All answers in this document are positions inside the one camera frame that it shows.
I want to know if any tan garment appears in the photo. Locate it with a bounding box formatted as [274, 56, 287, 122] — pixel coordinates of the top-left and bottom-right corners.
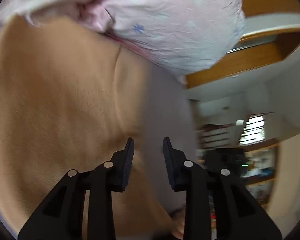
[0, 16, 184, 239]

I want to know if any grey bed sheet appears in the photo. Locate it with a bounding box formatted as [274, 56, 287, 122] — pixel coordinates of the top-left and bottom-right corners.
[143, 65, 197, 213]

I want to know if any pink floral pillow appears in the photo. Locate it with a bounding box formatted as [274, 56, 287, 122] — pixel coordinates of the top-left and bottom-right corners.
[0, 0, 245, 77]

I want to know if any wooden bed frame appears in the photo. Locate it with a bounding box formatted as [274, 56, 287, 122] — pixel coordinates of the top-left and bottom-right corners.
[186, 0, 300, 89]

